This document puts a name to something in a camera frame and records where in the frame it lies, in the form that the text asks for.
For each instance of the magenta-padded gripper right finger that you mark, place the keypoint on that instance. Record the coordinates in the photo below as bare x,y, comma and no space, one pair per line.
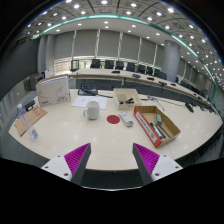
146,160

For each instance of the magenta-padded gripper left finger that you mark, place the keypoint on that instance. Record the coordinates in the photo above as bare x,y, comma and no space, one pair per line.
77,160

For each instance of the black pen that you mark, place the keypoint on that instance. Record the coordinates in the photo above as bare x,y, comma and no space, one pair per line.
156,130

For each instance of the brown cardboard box red side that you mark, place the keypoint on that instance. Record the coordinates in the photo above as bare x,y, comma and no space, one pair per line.
146,128

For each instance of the grey-green board eraser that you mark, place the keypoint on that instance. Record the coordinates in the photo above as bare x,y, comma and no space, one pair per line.
158,119

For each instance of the white ceramic mug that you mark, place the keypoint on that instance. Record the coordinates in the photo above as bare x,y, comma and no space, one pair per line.
93,110

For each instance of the flat round red coaster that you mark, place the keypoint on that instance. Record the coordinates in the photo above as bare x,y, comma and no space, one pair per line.
113,119

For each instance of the white compartment organizer box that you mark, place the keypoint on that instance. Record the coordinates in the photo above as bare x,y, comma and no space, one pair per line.
128,106

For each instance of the flat brown cardboard sheet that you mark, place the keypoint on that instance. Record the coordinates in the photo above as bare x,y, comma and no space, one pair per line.
38,116

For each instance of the white printed paper sheet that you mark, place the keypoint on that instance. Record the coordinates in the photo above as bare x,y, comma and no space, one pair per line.
95,101

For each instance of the black marker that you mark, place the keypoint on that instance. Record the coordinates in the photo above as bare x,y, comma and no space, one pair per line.
128,100

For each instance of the black desk phone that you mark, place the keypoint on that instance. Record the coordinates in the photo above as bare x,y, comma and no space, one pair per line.
87,90

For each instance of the white printed carton box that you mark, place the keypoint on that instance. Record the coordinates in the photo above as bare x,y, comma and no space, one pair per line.
52,91

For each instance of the black power strip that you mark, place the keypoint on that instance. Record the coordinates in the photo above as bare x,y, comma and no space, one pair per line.
29,105

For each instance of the row of black office chairs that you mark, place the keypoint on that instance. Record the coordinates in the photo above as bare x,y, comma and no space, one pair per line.
120,65

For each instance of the round ceiling lights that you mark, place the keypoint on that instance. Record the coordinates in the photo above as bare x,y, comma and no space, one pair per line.
104,2

